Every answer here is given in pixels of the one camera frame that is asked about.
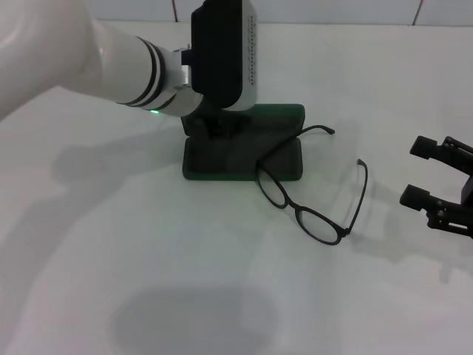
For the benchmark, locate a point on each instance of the black glasses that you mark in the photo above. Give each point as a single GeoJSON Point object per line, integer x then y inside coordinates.
{"type": "Point", "coordinates": [290, 205]}

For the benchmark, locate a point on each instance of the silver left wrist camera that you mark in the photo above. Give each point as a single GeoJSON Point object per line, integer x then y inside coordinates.
{"type": "Point", "coordinates": [221, 55]}

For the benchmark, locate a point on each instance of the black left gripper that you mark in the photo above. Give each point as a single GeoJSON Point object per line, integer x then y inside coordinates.
{"type": "Point", "coordinates": [225, 115]}

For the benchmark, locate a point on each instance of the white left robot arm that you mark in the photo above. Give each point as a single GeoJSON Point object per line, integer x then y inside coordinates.
{"type": "Point", "coordinates": [74, 55]}

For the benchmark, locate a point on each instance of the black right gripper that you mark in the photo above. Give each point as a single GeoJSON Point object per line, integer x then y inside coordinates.
{"type": "Point", "coordinates": [468, 194]}

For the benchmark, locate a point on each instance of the green glasses case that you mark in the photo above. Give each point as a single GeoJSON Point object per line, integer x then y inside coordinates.
{"type": "Point", "coordinates": [221, 162]}

